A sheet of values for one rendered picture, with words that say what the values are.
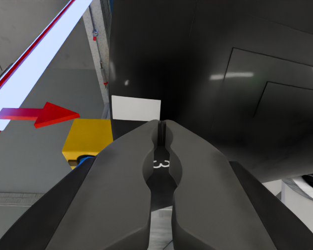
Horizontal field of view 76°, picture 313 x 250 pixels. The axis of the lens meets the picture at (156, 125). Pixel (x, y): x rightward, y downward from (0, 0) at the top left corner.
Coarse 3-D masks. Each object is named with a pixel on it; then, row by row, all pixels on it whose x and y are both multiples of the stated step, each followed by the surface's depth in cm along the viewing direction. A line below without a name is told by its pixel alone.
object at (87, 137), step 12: (84, 120) 44; (96, 120) 44; (108, 120) 44; (72, 132) 41; (84, 132) 41; (96, 132) 41; (108, 132) 41; (72, 144) 39; (84, 144) 39; (96, 144) 39; (108, 144) 39; (72, 156) 39; (84, 156) 39; (72, 168) 43
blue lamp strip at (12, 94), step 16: (80, 0) 29; (64, 16) 24; (80, 16) 29; (64, 32) 24; (48, 48) 21; (32, 64) 18; (16, 80) 16; (32, 80) 18; (0, 96) 15; (16, 96) 16; (0, 128) 15
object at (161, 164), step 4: (156, 156) 15; (160, 156) 15; (164, 156) 15; (168, 156) 15; (156, 160) 16; (160, 160) 16; (164, 160) 16; (168, 160) 16; (156, 164) 16; (160, 164) 16; (164, 164) 16; (168, 164) 16; (156, 168) 16; (160, 168) 16; (164, 168) 16; (168, 168) 16; (156, 172) 16; (160, 172) 16
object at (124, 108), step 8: (112, 96) 13; (120, 96) 13; (112, 104) 13; (120, 104) 13; (128, 104) 13; (136, 104) 13; (144, 104) 13; (152, 104) 13; (112, 112) 14; (120, 112) 13; (128, 112) 13; (136, 112) 13; (144, 112) 13; (152, 112) 13; (136, 120) 14; (144, 120) 14
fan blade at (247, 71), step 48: (144, 0) 10; (192, 0) 10; (240, 0) 10; (288, 0) 10; (144, 48) 11; (192, 48) 11; (240, 48) 11; (288, 48) 11; (144, 96) 13; (192, 96) 13; (240, 96) 12; (288, 96) 12; (240, 144) 15; (288, 144) 15
